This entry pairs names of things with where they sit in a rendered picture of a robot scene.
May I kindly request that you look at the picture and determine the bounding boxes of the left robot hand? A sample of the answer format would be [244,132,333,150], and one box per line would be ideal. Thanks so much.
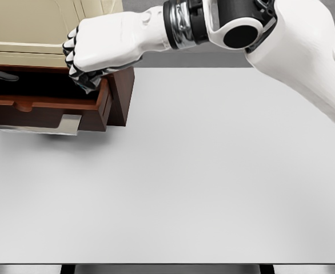
[0,69,20,83]

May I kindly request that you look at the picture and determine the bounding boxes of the brown drawer with metal handle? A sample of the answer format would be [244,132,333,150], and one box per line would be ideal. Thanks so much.
[0,76,113,136]

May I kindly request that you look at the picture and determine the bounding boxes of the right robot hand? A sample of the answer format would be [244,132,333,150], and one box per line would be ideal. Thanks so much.
[61,10,145,95]

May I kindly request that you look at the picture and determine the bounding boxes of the cream and brown cabinet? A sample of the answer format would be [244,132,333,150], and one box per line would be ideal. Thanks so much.
[0,0,135,128]

